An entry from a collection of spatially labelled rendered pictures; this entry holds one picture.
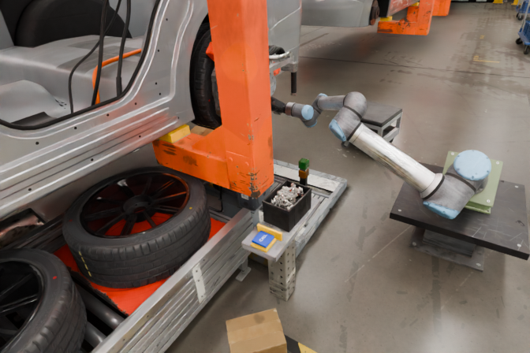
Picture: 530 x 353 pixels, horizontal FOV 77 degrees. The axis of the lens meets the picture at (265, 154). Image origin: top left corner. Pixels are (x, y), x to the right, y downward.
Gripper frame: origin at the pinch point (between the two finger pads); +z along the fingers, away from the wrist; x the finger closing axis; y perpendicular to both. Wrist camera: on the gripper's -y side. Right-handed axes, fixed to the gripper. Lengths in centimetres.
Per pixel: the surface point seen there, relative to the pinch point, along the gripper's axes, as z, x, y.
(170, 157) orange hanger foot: 6, -60, -54
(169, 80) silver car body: 5, -25, -75
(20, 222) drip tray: 121, -134, -44
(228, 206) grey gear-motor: -13, -74, -12
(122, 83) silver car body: 25, -35, -84
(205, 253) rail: -40, -94, -59
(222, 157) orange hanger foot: -29, -52, -58
